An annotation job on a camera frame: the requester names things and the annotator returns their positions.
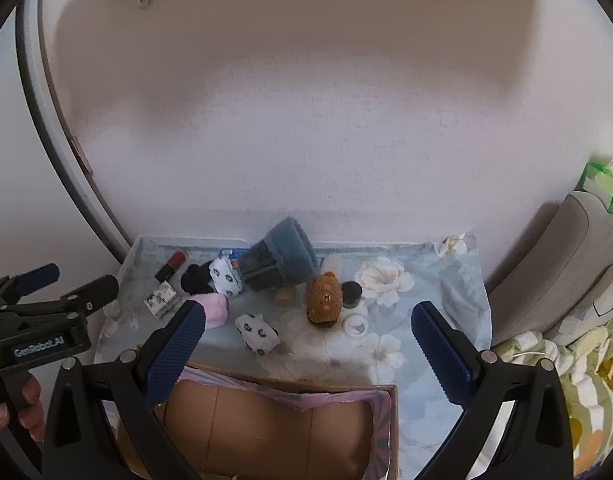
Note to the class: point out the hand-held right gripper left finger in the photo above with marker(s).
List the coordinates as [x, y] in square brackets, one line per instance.
[176, 347]

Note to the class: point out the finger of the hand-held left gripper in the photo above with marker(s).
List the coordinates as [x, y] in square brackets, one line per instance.
[94, 291]
[39, 276]

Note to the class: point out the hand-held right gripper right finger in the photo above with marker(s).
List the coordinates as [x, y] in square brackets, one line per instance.
[441, 355]

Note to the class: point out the pink sock roll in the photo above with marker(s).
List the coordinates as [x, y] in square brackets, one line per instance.
[214, 310]

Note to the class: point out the black sock roll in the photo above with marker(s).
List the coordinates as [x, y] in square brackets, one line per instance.
[196, 280]

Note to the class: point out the white panda print sock roll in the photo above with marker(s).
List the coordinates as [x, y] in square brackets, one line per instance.
[256, 332]
[226, 276]

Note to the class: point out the clear tape roll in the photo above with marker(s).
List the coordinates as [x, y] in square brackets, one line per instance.
[347, 329]

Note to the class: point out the cardboard box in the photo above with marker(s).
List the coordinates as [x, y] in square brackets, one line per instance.
[266, 420]

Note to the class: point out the floral cloth covered desktop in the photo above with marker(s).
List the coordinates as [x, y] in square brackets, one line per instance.
[426, 280]

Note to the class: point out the person's left hand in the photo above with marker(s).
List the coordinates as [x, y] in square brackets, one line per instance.
[25, 402]

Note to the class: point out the small white patterned box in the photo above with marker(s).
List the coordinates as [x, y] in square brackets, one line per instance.
[161, 301]

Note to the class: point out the red lipstick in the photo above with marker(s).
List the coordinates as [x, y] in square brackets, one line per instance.
[170, 266]

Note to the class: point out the blue and red packet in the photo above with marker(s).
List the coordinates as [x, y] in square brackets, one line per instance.
[231, 253]

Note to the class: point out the small black jar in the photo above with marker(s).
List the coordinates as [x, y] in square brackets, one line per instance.
[351, 292]

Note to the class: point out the cork stopper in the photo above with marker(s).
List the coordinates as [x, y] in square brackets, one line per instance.
[285, 297]

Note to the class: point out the brown plush toy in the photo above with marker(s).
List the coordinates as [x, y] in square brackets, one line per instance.
[324, 300]

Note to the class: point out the grey cushion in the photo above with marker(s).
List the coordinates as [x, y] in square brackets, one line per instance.
[546, 270]

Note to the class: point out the dark blue fuzzy slipper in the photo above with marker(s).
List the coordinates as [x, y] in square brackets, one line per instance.
[286, 255]

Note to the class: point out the white printed pillow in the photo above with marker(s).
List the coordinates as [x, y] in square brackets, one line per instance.
[604, 295]

